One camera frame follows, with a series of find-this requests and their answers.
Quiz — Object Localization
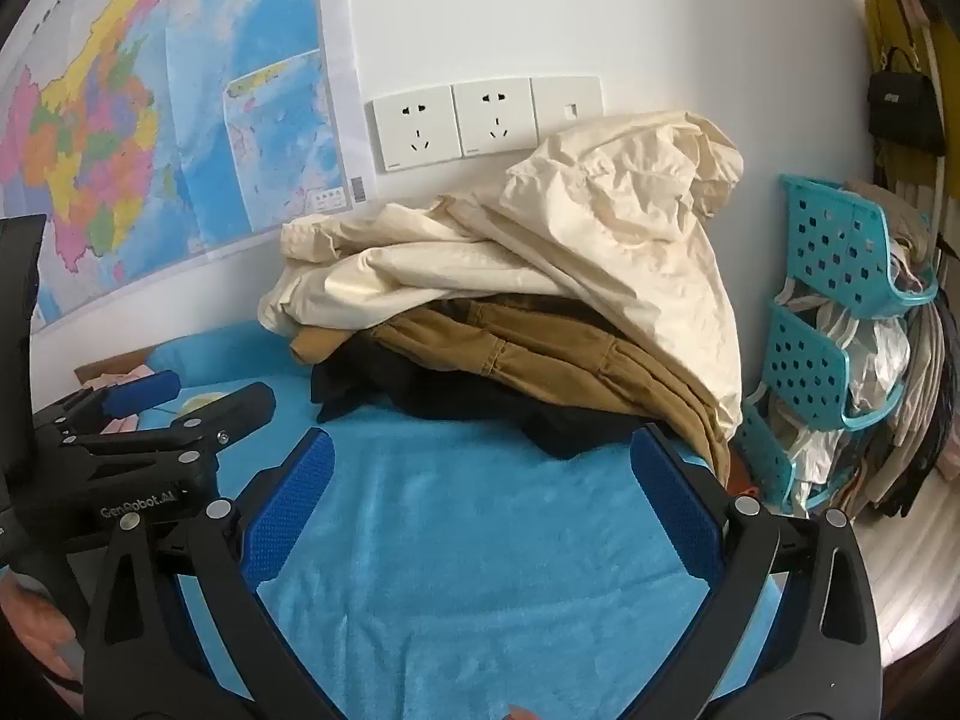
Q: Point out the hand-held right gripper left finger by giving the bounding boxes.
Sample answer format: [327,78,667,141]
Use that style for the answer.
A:
[81,426,338,720]

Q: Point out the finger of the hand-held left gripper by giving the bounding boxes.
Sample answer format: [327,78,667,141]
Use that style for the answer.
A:
[64,381,277,466]
[34,371,181,436]

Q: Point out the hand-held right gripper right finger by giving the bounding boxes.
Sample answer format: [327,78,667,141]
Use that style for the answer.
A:
[628,424,882,720]

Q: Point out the cream large garment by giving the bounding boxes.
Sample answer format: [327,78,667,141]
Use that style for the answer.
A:
[257,111,745,445]

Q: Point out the beige hanging clothes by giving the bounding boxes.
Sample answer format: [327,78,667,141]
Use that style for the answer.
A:
[847,180,960,518]

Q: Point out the person's left hand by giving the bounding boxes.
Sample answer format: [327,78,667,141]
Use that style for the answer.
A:
[0,574,85,691]

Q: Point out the pink folded garment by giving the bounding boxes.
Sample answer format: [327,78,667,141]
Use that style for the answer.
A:
[96,364,188,436]

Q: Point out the teal plastic basket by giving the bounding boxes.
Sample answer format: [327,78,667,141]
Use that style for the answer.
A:
[763,298,908,432]
[739,401,848,518]
[778,174,940,320]

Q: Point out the black garment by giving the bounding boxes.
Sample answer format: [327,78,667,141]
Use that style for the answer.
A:
[311,334,661,460]

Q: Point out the blue floral blanket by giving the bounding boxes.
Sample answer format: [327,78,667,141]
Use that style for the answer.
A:
[75,319,811,720]

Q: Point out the brown pants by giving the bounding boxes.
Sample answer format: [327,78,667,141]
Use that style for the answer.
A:
[289,296,732,488]

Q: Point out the white plastic bag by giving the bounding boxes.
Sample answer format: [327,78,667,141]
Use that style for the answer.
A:
[817,300,912,421]

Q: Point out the black handbag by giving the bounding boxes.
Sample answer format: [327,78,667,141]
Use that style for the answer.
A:
[868,45,947,158]

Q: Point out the yellow chair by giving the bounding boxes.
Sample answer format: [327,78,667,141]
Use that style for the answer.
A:
[862,0,960,203]

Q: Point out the colourful wall map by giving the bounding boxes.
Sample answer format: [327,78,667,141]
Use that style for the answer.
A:
[0,0,376,335]

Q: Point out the white wall socket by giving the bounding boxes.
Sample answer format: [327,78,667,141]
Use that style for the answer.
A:
[452,79,539,160]
[365,86,460,173]

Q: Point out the white wall port plate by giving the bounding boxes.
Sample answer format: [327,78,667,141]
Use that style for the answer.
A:
[531,75,605,143]

